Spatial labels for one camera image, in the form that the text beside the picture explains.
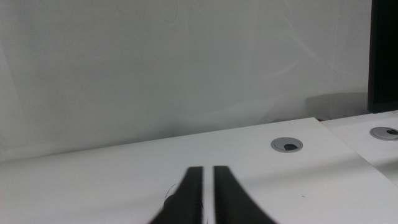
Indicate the white backdrop cloth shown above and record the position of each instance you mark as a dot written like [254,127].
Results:
[155,68]

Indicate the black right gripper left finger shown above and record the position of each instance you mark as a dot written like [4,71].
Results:
[188,199]

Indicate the black flat panel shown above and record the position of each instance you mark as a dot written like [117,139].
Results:
[384,56]

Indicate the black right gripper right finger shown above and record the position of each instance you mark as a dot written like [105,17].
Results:
[228,202]

